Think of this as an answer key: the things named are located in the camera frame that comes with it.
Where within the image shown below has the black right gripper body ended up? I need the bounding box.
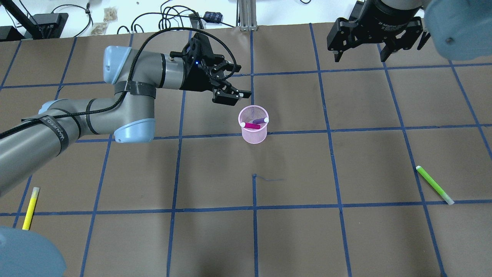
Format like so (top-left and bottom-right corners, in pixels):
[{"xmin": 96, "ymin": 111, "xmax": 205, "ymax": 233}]
[{"xmin": 327, "ymin": 0, "xmax": 423, "ymax": 52}]

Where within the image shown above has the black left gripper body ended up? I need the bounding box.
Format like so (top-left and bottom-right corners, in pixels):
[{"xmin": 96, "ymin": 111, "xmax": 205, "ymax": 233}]
[{"xmin": 180, "ymin": 63, "xmax": 231, "ymax": 92}]

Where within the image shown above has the pink pen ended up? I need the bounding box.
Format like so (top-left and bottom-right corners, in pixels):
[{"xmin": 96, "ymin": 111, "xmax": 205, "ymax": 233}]
[{"xmin": 239, "ymin": 122, "xmax": 262, "ymax": 130}]

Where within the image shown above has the purple pen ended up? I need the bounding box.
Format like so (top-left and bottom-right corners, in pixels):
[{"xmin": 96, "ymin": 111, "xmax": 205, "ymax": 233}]
[{"xmin": 251, "ymin": 117, "xmax": 269, "ymax": 125}]

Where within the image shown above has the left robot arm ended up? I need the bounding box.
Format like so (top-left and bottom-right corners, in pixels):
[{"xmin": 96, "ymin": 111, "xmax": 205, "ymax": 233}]
[{"xmin": 1, "ymin": 42, "xmax": 252, "ymax": 196}]

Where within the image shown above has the pink mesh cup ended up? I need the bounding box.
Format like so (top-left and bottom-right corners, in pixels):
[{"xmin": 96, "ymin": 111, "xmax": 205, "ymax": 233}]
[{"xmin": 238, "ymin": 105, "xmax": 269, "ymax": 144}]

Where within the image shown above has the blue checked pouch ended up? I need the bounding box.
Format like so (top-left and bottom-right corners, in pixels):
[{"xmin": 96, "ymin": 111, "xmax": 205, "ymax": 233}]
[{"xmin": 203, "ymin": 11, "xmax": 223, "ymax": 23}]

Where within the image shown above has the snack bag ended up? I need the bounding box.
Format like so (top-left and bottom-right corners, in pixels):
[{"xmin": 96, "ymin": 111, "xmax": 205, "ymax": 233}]
[
  {"xmin": 91, "ymin": 22, "xmax": 108, "ymax": 36},
  {"xmin": 103, "ymin": 7, "xmax": 118, "ymax": 22}
]

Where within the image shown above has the green pen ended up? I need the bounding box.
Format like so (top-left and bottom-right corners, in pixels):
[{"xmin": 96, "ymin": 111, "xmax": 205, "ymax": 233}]
[{"xmin": 415, "ymin": 165, "xmax": 455, "ymax": 205}]

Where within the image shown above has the black monitor stand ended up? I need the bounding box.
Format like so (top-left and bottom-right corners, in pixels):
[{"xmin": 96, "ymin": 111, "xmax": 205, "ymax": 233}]
[{"xmin": 1, "ymin": 0, "xmax": 69, "ymax": 39}]

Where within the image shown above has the yellow pen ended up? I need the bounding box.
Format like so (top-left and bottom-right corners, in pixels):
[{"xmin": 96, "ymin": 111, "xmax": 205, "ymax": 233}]
[{"xmin": 22, "ymin": 187, "xmax": 40, "ymax": 231}]

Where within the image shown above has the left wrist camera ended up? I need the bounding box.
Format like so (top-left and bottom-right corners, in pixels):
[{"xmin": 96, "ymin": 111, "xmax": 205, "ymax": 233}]
[{"xmin": 169, "ymin": 33, "xmax": 226, "ymax": 67}]

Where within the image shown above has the aluminium frame post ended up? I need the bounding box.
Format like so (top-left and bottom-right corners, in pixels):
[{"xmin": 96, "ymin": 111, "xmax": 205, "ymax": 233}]
[{"xmin": 236, "ymin": 0, "xmax": 258, "ymax": 32}]

